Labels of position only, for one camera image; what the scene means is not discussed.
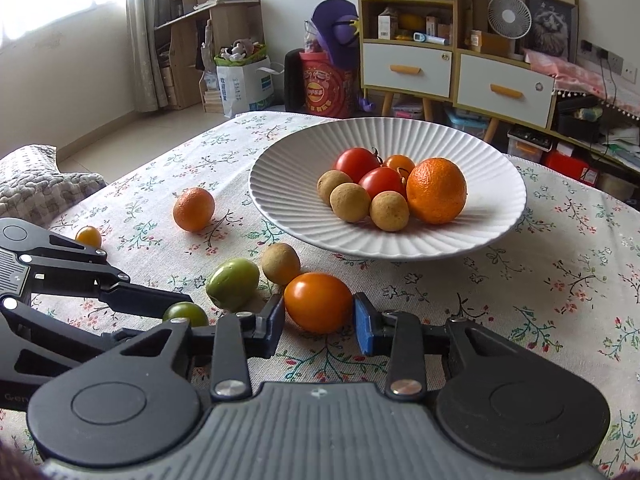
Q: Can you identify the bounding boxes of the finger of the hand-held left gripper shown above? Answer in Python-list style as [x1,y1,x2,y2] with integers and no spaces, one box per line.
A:
[17,232,167,319]
[0,297,173,391]

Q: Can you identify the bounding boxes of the tan longan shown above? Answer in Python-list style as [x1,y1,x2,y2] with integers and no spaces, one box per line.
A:
[330,182,371,223]
[317,169,354,206]
[261,242,302,286]
[369,190,411,233]

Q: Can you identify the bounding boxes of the white ribbed plate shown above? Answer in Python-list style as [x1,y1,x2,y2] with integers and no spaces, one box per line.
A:
[248,117,527,262]

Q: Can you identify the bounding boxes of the red printed bag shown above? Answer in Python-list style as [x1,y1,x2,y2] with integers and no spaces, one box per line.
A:
[299,50,361,117]

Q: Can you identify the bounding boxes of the white drawer cabinet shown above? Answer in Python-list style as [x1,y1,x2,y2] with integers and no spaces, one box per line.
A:
[454,45,640,173]

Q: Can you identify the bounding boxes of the green jujube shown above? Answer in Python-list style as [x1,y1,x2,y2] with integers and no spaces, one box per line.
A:
[162,301,210,328]
[205,258,260,312]

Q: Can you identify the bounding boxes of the beige curtain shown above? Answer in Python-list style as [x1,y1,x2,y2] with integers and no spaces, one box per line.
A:
[125,0,173,113]

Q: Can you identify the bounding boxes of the small white desk fan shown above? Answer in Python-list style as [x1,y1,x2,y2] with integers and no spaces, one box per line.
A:
[487,0,532,58]

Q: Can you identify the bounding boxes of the small orange mandarin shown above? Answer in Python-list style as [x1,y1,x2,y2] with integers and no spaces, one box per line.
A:
[173,187,216,233]

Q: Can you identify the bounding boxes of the white paper bag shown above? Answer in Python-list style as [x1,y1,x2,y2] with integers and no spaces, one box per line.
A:
[215,55,275,118]

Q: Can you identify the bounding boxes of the orange cherry tomato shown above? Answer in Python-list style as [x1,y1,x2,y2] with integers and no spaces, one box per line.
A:
[382,154,417,181]

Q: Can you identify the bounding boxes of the grey quilted cushion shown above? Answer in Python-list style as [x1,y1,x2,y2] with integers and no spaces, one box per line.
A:
[0,144,107,231]

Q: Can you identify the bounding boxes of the red tomato with stem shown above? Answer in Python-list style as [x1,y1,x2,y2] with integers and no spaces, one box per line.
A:
[334,147,384,184]

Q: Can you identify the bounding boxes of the pink tasselled cloth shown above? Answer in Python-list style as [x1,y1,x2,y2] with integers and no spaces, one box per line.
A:
[525,50,640,121]

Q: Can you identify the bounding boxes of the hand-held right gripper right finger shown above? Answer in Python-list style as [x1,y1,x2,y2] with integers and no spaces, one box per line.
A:
[353,292,543,402]

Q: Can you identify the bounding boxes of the framed cat picture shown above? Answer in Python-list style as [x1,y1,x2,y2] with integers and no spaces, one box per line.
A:
[516,0,580,63]

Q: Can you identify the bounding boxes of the white drawer orange handle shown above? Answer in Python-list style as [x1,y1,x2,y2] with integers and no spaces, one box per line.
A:
[457,53,556,129]
[362,41,453,99]

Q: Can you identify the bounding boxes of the yellow cherry tomato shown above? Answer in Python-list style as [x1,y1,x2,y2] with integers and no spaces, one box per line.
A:
[75,226,103,250]

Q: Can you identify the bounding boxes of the black speaker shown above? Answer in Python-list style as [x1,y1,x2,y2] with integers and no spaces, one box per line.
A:
[284,49,306,111]

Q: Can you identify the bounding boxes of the purple plush toy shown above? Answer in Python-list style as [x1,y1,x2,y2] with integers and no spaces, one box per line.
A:
[305,0,363,68]

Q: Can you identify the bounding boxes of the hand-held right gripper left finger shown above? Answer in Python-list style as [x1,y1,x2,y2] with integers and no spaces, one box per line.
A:
[100,294,287,402]

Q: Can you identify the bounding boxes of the stuffed toys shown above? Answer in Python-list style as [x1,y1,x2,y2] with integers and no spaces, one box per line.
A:
[220,37,268,66]

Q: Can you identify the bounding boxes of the tall wooden shelf cabinet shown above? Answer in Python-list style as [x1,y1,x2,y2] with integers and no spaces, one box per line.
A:
[356,0,458,121]

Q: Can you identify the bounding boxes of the wooden bookshelf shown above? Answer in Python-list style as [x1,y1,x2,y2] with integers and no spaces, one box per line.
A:
[152,0,265,113]

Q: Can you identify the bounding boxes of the large orange mandarin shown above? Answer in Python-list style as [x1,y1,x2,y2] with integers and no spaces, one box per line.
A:
[406,157,468,225]

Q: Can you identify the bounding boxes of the red box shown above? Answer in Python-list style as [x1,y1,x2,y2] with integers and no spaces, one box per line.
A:
[542,150,601,186]

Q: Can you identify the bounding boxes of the clear plastic storage box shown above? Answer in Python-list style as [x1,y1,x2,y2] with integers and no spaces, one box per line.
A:
[445,107,491,143]

